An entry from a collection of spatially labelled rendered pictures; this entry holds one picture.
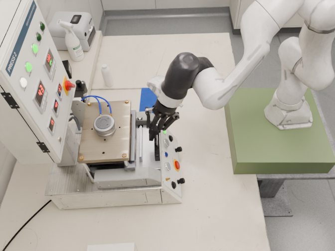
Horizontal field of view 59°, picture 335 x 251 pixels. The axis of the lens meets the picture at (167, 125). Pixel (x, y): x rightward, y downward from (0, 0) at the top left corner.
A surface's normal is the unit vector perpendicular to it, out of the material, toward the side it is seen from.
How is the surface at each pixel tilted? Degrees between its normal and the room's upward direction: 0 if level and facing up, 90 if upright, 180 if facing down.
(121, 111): 0
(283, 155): 3
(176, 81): 77
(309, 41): 93
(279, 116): 83
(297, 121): 91
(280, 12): 66
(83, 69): 0
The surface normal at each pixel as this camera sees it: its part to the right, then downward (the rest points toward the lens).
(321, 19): -0.23, 0.77
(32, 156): 0.04, 0.80
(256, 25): -0.46, 0.10
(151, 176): 0.62, -0.49
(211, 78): -0.07, -0.43
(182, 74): -0.02, 0.67
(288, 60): -0.92, 0.31
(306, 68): -0.72, 0.53
